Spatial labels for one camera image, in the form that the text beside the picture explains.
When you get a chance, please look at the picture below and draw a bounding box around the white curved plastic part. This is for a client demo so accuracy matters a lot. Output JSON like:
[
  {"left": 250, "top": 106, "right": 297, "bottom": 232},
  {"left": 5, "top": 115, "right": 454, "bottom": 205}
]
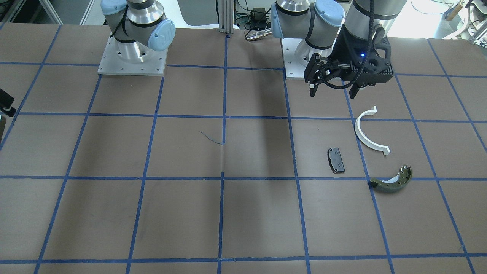
[{"left": 354, "top": 106, "right": 391, "bottom": 156}]

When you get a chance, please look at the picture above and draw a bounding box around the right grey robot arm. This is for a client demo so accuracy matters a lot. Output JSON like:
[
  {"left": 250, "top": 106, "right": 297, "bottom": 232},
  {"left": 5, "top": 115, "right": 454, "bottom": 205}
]
[{"left": 100, "top": 0, "right": 176, "bottom": 64}]

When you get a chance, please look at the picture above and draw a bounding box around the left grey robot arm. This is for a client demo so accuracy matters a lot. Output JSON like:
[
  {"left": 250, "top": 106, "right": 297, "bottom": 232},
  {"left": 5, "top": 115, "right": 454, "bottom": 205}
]
[{"left": 270, "top": 0, "right": 406, "bottom": 99}]

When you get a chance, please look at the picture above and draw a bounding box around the green brake shoe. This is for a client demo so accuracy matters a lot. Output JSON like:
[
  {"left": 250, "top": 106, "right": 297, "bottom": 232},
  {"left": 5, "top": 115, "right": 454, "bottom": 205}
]
[{"left": 369, "top": 165, "right": 413, "bottom": 193}]

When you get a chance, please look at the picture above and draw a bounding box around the black brake pad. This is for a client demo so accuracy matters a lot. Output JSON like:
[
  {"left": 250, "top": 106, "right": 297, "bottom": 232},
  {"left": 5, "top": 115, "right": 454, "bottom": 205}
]
[{"left": 327, "top": 147, "right": 345, "bottom": 174}]

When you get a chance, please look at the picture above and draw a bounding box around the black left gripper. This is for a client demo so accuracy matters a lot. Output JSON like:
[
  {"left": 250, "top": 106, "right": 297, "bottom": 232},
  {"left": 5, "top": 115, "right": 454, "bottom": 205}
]
[{"left": 303, "top": 25, "right": 393, "bottom": 99}]

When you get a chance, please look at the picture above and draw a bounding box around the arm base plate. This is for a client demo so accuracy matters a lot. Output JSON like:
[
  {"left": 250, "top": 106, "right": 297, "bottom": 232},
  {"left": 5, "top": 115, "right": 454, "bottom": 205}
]
[
  {"left": 281, "top": 38, "right": 336, "bottom": 80},
  {"left": 97, "top": 37, "right": 168, "bottom": 76}
]

